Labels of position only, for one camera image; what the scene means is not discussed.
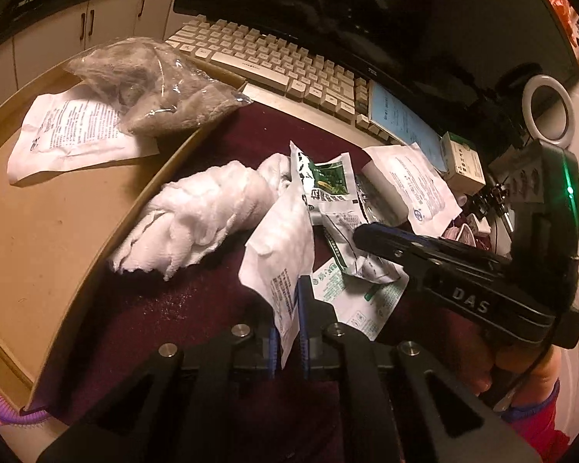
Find green white medicine sachet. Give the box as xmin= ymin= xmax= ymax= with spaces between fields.
xmin=289 ymin=141 xmax=360 ymax=226

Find green white medicine box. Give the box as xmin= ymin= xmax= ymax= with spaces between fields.
xmin=441 ymin=132 xmax=485 ymax=196

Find white green leaflet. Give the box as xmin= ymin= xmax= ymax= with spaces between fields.
xmin=312 ymin=258 xmax=409 ymax=341

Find large white gauze packet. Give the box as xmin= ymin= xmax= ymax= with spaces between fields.
xmin=362 ymin=143 xmax=461 ymax=237

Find bagged grey towel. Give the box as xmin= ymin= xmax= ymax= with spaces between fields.
xmin=64 ymin=37 xmax=251 ymax=137

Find white printed medicine sachet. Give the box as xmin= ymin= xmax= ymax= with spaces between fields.
xmin=322 ymin=210 xmax=400 ymax=284

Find red blue sleeve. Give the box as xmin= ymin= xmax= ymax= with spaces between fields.
xmin=501 ymin=380 xmax=570 ymax=463

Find clear wet wipe packet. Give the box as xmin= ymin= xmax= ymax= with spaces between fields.
xmin=356 ymin=174 xmax=400 ymax=227

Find black monitor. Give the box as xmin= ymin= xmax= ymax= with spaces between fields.
xmin=174 ymin=0 xmax=579 ymax=114

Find beige computer keyboard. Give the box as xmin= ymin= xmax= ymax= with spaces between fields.
xmin=165 ymin=15 xmax=394 ymax=146

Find pink corrugated hose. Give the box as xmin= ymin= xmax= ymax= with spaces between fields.
xmin=0 ymin=370 xmax=52 ymax=427

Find white packet in tray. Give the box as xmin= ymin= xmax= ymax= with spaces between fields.
xmin=7 ymin=83 xmax=159 ymax=184

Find small white gauze packet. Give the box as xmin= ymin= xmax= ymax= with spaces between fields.
xmin=237 ymin=187 xmax=316 ymax=368

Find white kitchen cabinets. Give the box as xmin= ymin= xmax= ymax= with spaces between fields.
xmin=0 ymin=0 xmax=181 ymax=106

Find blue paper sheet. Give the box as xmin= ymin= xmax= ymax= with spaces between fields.
xmin=368 ymin=81 xmax=447 ymax=172

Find pink cartoon pouch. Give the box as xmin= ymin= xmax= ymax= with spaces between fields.
xmin=441 ymin=213 xmax=496 ymax=252

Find brown cardboard tray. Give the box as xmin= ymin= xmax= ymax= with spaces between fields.
xmin=0 ymin=55 xmax=250 ymax=411

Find right hand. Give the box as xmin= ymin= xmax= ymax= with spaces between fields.
xmin=442 ymin=309 xmax=562 ymax=407

